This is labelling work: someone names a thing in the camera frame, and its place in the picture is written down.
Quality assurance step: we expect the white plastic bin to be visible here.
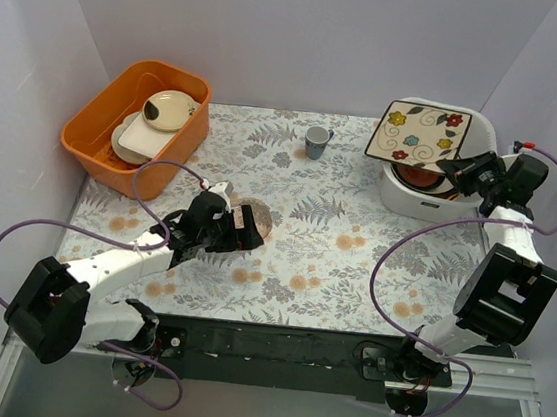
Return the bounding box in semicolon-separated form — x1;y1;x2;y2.
379;97;497;223

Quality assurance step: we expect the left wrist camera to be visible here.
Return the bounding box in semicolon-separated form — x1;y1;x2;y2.
203;179;234;212

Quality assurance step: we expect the pink and cream plate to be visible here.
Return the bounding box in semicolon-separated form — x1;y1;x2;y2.
429;177;458;199

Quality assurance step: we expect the aluminium frame rail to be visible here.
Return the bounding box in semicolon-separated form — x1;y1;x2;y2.
458;353;540;402

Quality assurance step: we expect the small red round plate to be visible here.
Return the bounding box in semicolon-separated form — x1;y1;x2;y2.
396;165;441;189

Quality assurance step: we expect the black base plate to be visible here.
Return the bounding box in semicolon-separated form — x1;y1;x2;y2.
146;314;452;403

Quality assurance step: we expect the black round plate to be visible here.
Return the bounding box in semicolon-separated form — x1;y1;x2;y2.
392;164;444;191

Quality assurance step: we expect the cream round plate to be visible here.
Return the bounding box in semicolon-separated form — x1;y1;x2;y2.
111;123;150;165

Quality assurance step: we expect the beige round plate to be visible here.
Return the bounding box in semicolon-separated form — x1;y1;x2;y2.
142;90;197;133

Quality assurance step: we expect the grey ceramic cup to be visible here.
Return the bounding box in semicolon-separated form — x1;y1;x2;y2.
304;126;334;161

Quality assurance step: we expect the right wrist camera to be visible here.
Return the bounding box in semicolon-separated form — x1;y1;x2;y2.
508;140;536;155

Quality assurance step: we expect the cream rectangular floral plate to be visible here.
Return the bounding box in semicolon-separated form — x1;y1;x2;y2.
364;100;473;175

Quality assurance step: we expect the white square plate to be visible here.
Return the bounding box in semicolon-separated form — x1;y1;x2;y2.
116;112;175;159

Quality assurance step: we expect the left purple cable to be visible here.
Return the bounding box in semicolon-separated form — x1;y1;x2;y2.
0;141;214;414

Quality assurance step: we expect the clear glass round plate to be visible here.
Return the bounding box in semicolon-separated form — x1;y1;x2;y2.
231;197;273;242

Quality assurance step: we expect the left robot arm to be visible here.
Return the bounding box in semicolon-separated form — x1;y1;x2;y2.
3;191;264;364

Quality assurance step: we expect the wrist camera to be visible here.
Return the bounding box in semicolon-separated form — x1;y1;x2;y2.
508;140;536;155
203;179;234;212

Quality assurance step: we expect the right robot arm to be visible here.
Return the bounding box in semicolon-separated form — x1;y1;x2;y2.
394;152;557;382

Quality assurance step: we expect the floral table mat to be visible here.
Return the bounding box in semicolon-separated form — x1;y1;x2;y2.
57;104;486;335

